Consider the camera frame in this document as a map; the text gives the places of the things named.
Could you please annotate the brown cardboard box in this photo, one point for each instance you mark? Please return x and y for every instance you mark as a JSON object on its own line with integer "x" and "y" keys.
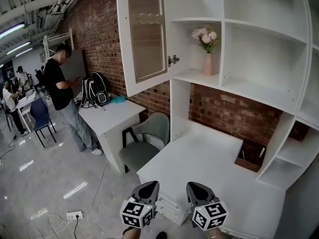
{"x": 249, "y": 162}

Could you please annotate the white desk with drawers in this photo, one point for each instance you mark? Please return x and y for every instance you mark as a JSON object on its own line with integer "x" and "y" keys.
{"x": 199, "y": 158}

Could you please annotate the white shelf cabinet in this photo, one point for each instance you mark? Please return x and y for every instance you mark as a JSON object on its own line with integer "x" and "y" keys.
{"x": 223, "y": 46}

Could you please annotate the pink ceramic vase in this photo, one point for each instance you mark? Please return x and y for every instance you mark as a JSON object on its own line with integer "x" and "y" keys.
{"x": 208, "y": 65}

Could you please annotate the blue plastic chair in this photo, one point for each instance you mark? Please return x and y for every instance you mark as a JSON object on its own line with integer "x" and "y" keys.
{"x": 40, "y": 113}

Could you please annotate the small white plastic drawer unit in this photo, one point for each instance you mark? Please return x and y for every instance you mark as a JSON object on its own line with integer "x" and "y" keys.
{"x": 169, "y": 208}

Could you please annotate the white side table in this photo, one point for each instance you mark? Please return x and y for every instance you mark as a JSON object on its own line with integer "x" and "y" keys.
{"x": 109, "y": 116}

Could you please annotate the person's right forearm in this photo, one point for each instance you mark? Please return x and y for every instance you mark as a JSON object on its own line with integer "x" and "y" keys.
{"x": 213, "y": 235}

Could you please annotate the white power strip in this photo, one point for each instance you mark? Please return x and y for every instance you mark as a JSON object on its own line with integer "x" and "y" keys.
{"x": 74, "y": 215}

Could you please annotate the teal cloth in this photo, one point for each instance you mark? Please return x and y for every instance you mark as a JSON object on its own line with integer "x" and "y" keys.
{"x": 118, "y": 99}

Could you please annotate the black and white backpack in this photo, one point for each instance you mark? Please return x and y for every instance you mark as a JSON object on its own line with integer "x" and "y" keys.
{"x": 99, "y": 89}

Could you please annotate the long ceiling light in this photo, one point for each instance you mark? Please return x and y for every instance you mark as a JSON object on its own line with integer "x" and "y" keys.
{"x": 11, "y": 31}
{"x": 18, "y": 47}

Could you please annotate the green upholstered chair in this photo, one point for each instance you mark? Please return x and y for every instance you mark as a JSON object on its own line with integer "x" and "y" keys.
{"x": 139, "y": 151}

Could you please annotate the white work table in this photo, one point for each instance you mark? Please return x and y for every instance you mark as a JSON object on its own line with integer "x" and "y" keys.
{"x": 25, "y": 102}

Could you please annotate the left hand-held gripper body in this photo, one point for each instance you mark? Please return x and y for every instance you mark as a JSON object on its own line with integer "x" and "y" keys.
{"x": 139, "y": 211}

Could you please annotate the metal door hinge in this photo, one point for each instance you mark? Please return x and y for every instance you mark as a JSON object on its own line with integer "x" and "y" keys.
{"x": 173, "y": 60}

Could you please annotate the white metal bunk frame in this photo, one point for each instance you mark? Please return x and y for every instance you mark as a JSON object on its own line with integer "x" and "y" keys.
{"x": 58, "y": 37}

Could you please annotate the person's left forearm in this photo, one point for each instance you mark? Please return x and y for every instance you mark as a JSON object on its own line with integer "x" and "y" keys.
{"x": 130, "y": 234}

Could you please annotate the pale pink flower bouquet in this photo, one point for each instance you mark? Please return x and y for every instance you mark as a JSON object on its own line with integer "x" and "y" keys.
{"x": 206, "y": 37}

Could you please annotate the grey partition board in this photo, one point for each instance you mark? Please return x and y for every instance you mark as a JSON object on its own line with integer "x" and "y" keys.
{"x": 77, "y": 63}

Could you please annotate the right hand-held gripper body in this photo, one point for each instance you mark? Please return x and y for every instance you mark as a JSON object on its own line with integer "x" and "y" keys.
{"x": 209, "y": 215}

